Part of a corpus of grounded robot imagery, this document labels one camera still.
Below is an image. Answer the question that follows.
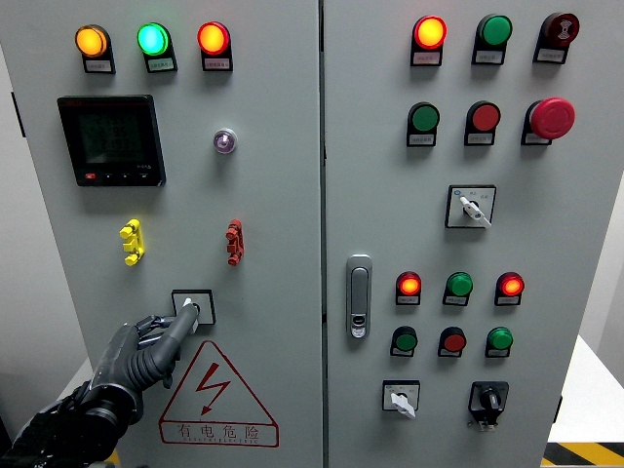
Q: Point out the plain-plate white-handle turn switch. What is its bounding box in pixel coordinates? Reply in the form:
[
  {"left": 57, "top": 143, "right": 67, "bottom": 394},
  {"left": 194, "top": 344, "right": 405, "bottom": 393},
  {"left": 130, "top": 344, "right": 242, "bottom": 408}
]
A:
[{"left": 171, "top": 289, "right": 217, "bottom": 336}]

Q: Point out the red warning triangle sticker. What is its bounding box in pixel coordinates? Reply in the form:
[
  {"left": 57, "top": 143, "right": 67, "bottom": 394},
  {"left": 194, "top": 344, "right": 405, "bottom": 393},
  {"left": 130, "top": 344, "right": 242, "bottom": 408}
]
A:
[{"left": 158, "top": 339, "right": 281, "bottom": 449}]

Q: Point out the pale grey cabinet door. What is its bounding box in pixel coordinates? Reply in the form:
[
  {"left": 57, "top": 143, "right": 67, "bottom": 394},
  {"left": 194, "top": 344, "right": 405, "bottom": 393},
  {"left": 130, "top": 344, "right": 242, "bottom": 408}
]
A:
[{"left": 0, "top": 0, "right": 327, "bottom": 468}]

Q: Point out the black display meter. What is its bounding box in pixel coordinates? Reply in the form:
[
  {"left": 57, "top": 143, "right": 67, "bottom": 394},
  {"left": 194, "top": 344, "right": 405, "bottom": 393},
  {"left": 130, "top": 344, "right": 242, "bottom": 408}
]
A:
[{"left": 57, "top": 95, "right": 168, "bottom": 188}]

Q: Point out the white round lamp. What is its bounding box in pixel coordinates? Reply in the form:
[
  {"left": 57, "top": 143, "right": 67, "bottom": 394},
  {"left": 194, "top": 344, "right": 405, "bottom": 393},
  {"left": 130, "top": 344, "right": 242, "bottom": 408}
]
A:
[{"left": 213, "top": 127, "right": 239, "bottom": 156}]

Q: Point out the silver door lock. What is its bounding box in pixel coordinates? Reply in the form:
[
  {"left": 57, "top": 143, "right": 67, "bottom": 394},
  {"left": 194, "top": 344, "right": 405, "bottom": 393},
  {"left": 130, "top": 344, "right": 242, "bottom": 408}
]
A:
[{"left": 345, "top": 253, "right": 373, "bottom": 341}]

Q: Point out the small green push button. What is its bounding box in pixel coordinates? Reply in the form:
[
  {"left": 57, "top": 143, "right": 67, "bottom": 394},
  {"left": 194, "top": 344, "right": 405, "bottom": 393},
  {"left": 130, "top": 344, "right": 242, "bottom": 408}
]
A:
[{"left": 392, "top": 326, "right": 419, "bottom": 353}]

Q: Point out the small red lit lamp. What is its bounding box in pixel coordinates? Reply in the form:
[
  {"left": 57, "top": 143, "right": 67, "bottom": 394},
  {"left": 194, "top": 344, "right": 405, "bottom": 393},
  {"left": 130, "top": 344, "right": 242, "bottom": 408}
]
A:
[
  {"left": 396, "top": 271, "right": 423, "bottom": 298},
  {"left": 495, "top": 271, "right": 527, "bottom": 298}
]

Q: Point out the large yellow lit lamp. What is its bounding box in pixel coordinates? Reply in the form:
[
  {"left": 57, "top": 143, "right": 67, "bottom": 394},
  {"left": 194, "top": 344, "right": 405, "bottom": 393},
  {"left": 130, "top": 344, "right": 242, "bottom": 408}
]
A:
[{"left": 74, "top": 24, "right": 109, "bottom": 59}]

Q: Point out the large green lit lamp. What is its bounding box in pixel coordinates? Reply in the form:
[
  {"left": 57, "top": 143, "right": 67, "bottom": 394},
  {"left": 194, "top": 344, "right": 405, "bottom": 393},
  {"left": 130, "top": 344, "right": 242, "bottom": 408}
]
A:
[{"left": 136, "top": 21, "right": 172, "bottom": 58}]

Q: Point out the small red push button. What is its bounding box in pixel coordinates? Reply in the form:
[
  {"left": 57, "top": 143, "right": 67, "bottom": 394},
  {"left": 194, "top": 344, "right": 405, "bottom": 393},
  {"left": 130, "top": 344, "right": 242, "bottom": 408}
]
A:
[{"left": 439, "top": 326, "right": 468, "bottom": 354}]

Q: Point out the large red lit lamp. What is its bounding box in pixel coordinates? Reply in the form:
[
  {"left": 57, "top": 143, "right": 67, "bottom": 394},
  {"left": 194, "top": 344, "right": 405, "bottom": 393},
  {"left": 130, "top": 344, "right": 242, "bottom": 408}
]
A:
[
  {"left": 196, "top": 20, "right": 232, "bottom": 57},
  {"left": 411, "top": 15, "right": 449, "bottom": 52}
]

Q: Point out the small green lamp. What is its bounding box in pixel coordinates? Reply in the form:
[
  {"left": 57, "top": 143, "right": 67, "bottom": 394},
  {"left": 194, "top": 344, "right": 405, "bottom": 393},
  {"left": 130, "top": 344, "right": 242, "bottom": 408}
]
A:
[
  {"left": 446, "top": 271, "right": 475, "bottom": 297},
  {"left": 487, "top": 326, "right": 515, "bottom": 351}
]

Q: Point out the large green push button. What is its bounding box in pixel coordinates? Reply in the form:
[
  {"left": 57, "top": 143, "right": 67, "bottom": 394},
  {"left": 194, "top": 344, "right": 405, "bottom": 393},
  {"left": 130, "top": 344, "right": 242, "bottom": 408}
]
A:
[{"left": 409, "top": 101, "right": 442, "bottom": 135}]

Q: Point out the pale grey door with lock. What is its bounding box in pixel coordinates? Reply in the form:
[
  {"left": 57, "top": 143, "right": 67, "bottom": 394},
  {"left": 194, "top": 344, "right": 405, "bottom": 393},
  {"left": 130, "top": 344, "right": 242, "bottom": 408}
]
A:
[{"left": 322, "top": 0, "right": 624, "bottom": 468}]

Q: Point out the large red push button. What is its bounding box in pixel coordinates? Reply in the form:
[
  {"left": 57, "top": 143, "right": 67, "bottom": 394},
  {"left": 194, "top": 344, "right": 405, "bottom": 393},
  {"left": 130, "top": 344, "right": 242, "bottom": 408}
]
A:
[{"left": 467, "top": 100, "right": 502, "bottom": 134}]

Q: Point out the large red stop button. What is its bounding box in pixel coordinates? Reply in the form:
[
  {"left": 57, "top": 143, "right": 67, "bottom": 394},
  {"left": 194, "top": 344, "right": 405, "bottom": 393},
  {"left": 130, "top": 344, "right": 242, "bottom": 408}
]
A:
[{"left": 529, "top": 97, "right": 577, "bottom": 141}]

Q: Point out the dark red buzzer lamp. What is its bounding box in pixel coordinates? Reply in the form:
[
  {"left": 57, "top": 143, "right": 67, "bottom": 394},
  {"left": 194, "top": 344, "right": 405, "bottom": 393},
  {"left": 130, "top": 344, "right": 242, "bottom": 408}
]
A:
[{"left": 542, "top": 12, "right": 581, "bottom": 46}]

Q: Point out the small yellow handle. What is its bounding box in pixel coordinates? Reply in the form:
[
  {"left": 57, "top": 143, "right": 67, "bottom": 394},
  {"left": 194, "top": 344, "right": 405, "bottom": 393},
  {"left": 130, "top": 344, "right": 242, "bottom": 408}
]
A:
[{"left": 119, "top": 218, "right": 146, "bottom": 267}]

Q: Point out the small red handle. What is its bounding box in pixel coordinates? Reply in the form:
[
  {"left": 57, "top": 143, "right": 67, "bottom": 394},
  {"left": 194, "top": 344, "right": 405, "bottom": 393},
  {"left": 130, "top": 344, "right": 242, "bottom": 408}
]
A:
[{"left": 224, "top": 218, "right": 245, "bottom": 267}]

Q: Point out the small printed-plate white-handle switch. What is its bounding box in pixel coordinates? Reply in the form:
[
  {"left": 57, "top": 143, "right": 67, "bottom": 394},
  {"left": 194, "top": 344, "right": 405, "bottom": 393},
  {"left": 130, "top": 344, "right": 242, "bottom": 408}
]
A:
[{"left": 381, "top": 379, "right": 421, "bottom": 420}]

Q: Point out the black-handle turn switch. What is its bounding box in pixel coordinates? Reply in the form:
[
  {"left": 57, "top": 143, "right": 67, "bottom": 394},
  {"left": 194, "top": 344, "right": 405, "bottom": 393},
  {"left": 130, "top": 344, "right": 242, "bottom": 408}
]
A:
[{"left": 467, "top": 380, "right": 511, "bottom": 433}]

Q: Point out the large white-handle turn switch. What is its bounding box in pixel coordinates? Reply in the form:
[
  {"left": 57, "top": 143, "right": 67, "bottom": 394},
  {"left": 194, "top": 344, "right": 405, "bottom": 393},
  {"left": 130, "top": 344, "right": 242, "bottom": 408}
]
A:
[{"left": 444, "top": 183, "right": 498, "bottom": 230}]

